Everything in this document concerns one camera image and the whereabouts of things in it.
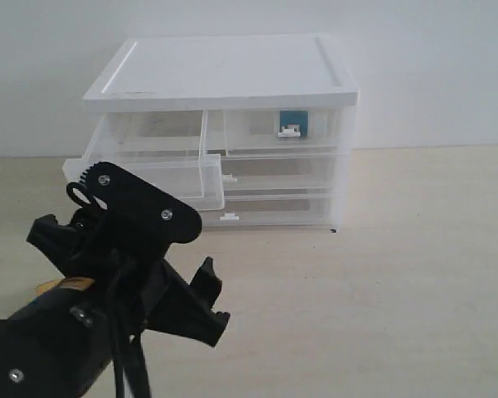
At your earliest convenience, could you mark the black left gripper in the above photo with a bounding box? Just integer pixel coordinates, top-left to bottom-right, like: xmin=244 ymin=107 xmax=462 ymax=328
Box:
xmin=27 ymin=209 xmax=231 ymax=347

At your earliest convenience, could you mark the yellow cheese wedge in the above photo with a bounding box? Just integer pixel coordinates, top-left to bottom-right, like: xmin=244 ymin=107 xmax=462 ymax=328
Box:
xmin=35 ymin=279 xmax=61 ymax=298

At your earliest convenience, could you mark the small blue white box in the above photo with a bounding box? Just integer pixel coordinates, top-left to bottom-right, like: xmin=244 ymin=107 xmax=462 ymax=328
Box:
xmin=277 ymin=110 xmax=310 ymax=138

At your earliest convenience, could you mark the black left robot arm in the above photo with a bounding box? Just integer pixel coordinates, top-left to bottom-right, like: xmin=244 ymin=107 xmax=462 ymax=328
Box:
xmin=0 ymin=210 xmax=230 ymax=397

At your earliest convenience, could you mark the clear bottom wide drawer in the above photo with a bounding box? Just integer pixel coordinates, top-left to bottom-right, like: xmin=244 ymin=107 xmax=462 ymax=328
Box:
xmin=200 ymin=197 xmax=341 ymax=227

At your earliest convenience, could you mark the clear wide drawer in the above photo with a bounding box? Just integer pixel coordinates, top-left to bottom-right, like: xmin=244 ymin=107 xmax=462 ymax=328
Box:
xmin=200 ymin=197 xmax=341 ymax=227
xmin=222 ymin=156 xmax=349 ymax=192

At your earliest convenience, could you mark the white plastic drawer cabinet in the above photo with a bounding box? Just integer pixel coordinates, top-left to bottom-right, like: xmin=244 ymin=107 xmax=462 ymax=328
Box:
xmin=83 ymin=33 xmax=359 ymax=230

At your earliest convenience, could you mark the clear middle wide drawer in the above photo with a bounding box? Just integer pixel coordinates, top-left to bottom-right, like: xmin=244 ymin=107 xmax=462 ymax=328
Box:
xmin=222 ymin=156 xmax=349 ymax=192

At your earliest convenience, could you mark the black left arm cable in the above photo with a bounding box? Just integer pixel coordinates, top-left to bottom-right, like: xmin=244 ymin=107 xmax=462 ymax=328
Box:
xmin=105 ymin=248 xmax=153 ymax=398

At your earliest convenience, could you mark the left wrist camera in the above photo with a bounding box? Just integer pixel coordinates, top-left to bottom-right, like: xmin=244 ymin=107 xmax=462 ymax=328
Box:
xmin=66 ymin=162 xmax=203 ymax=246

